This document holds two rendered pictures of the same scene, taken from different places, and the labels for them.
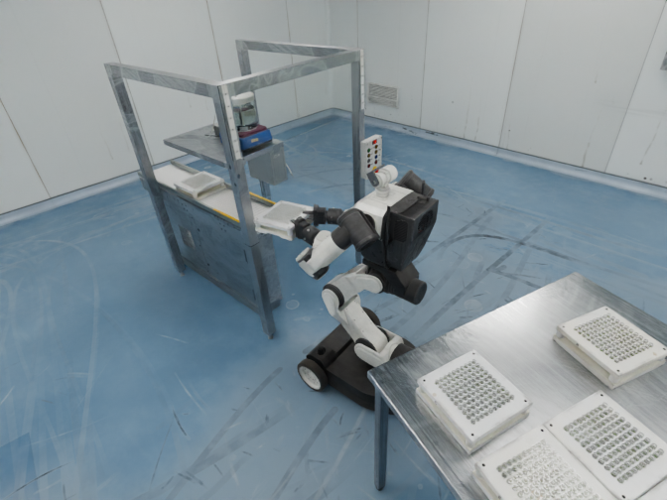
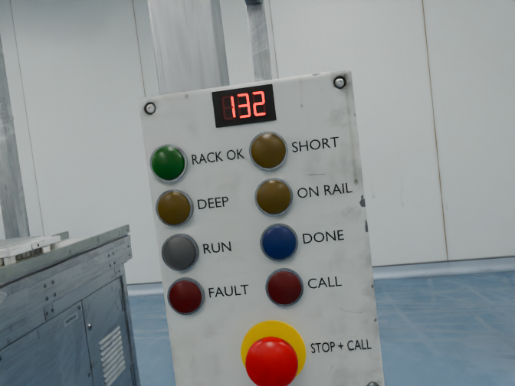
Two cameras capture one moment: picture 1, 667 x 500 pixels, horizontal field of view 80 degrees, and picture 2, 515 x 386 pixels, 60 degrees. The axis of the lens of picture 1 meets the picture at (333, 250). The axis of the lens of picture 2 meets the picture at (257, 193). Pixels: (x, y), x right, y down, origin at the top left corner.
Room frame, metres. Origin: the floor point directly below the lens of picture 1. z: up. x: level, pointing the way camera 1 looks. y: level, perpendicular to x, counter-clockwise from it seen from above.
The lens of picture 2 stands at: (2.35, -0.60, 1.00)
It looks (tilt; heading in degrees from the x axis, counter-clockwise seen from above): 3 degrees down; 52
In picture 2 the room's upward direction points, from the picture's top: 7 degrees counter-clockwise
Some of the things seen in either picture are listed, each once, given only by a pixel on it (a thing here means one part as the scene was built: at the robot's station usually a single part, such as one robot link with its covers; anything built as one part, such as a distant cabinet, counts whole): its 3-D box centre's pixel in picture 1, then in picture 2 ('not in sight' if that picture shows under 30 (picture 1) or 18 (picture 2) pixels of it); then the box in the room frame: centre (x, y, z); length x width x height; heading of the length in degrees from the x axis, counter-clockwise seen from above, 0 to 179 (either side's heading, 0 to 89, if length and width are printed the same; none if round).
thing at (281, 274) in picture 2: not in sight; (284, 287); (2.57, -0.33, 0.90); 0.03 x 0.01 x 0.03; 136
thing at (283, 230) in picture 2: not in sight; (279, 242); (2.57, -0.33, 0.94); 0.03 x 0.01 x 0.03; 136
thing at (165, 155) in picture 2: not in sight; (168, 163); (2.51, -0.27, 1.01); 0.03 x 0.01 x 0.03; 136
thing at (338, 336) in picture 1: (373, 354); not in sight; (1.52, -0.19, 0.19); 0.64 x 0.52 x 0.33; 49
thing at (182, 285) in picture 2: not in sight; (185, 296); (2.51, -0.27, 0.90); 0.03 x 0.01 x 0.03; 136
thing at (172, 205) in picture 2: not in sight; (173, 207); (2.51, -0.27, 0.98); 0.03 x 0.01 x 0.03; 136
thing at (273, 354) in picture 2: not in sight; (272, 355); (2.56, -0.32, 0.85); 0.04 x 0.04 x 0.04; 46
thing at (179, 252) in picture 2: not in sight; (179, 253); (2.51, -0.27, 0.94); 0.03 x 0.01 x 0.03; 136
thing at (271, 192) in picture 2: not in sight; (273, 197); (2.57, -0.33, 0.98); 0.03 x 0.01 x 0.03; 136
